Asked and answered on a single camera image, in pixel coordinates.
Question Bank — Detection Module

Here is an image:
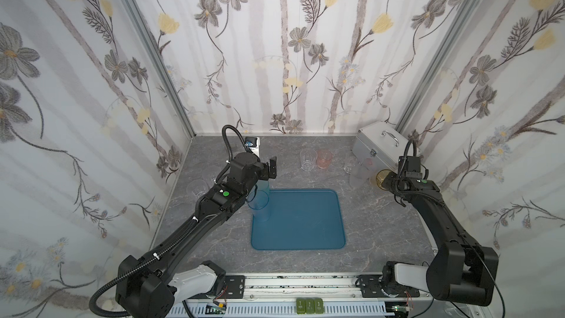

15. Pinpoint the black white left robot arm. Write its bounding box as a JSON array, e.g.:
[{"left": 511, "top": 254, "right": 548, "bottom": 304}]
[{"left": 116, "top": 153, "right": 277, "bottom": 317}]

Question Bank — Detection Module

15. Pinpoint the white perforated cable duct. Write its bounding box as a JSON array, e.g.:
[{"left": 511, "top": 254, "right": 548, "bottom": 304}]
[{"left": 188, "top": 302, "right": 394, "bottom": 317}]

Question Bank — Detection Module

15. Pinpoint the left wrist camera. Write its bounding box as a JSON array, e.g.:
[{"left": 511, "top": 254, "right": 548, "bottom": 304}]
[{"left": 244, "top": 136, "right": 260, "bottom": 157}]

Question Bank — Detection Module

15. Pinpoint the pink transparent cup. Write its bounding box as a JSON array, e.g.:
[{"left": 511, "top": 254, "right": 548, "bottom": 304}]
[{"left": 316, "top": 149, "right": 333, "bottom": 169}]

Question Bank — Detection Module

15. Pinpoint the black corrugated cable conduit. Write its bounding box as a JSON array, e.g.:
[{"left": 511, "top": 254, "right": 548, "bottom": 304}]
[{"left": 87, "top": 218, "right": 200, "bottom": 318}]

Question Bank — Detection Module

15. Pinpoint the clear faceted glass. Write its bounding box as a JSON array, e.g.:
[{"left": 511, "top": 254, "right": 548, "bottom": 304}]
[
  {"left": 344, "top": 156, "right": 374, "bottom": 188},
  {"left": 300, "top": 149, "right": 317, "bottom": 172},
  {"left": 186, "top": 179, "right": 210, "bottom": 200}
]

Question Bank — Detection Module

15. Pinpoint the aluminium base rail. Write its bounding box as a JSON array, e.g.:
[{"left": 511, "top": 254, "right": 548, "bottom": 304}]
[{"left": 204, "top": 272, "right": 432, "bottom": 303}]

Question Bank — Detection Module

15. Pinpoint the silver aluminium case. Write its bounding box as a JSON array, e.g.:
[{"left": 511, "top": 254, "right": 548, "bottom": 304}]
[{"left": 352, "top": 122, "right": 408, "bottom": 175}]

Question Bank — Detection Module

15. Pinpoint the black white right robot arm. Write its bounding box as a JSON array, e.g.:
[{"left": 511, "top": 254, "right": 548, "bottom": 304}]
[{"left": 377, "top": 169, "right": 499, "bottom": 306}]

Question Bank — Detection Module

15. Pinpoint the teal plastic tray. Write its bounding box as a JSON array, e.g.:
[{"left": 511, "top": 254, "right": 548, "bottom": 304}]
[{"left": 251, "top": 188, "right": 346, "bottom": 251}]

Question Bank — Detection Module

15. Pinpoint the yellow transparent cup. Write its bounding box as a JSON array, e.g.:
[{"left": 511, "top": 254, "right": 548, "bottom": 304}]
[{"left": 375, "top": 169, "right": 391, "bottom": 191}]

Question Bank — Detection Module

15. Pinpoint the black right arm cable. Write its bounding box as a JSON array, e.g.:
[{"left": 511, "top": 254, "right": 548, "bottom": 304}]
[{"left": 396, "top": 138, "right": 506, "bottom": 318}]

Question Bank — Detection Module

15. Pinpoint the blue transparent tall cup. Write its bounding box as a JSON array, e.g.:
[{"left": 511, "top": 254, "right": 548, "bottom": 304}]
[{"left": 247, "top": 180, "right": 272, "bottom": 222}]

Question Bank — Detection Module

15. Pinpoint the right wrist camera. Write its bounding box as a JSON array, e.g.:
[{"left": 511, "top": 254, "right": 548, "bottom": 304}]
[{"left": 398, "top": 156, "right": 422, "bottom": 175}]

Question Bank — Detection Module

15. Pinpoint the green button box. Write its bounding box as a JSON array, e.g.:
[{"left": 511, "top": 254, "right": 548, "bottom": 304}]
[{"left": 295, "top": 297, "right": 325, "bottom": 314}]

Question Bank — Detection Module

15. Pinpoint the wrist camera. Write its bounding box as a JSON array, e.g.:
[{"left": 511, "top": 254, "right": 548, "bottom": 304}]
[
  {"left": 244, "top": 136, "right": 260, "bottom": 157},
  {"left": 398, "top": 156, "right": 422, "bottom": 175}
]

